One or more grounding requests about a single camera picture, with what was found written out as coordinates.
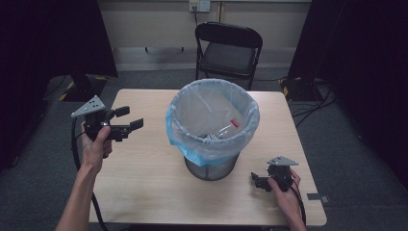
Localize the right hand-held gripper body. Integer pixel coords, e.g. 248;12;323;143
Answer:
266;155;299;193

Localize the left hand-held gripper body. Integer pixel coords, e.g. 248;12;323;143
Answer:
70;94;133;142

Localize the metal mesh trash bin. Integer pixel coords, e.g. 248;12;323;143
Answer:
183;153;242;182

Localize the clear plastic bottle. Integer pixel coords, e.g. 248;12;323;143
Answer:
205;122;238;141

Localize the pale blue plastic bin liner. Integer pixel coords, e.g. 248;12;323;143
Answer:
165;78;261;168

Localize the person's right hand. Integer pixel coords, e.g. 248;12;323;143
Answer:
268;167;305;223

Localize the person's left hand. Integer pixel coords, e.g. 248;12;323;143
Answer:
79;123;115;174

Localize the black stand base striped tape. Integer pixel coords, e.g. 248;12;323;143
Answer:
58;73;109;103
278;76;322;103

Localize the grey tape strip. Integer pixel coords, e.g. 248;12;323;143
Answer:
306;192;331;204

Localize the thin black metal bar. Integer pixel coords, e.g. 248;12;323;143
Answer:
144;46;186;53

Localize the dark curtain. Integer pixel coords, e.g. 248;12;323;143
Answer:
0;0;119;172
287;0;408;191

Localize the black folding chair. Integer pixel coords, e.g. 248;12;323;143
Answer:
194;21;264;91

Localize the left hand-held gripper cable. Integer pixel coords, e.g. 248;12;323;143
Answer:
70;116;111;231

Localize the hand-held gripper cable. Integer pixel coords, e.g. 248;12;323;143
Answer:
282;174;308;227
70;116;111;231

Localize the right hand-held gripper cable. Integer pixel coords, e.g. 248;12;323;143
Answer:
282;174;308;227

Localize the black floor cable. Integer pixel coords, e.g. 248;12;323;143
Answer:
290;81;338;128

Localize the black power cable on wall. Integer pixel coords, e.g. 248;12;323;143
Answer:
191;6;200;29

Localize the white wall outlet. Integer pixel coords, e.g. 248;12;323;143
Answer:
188;0;212;13

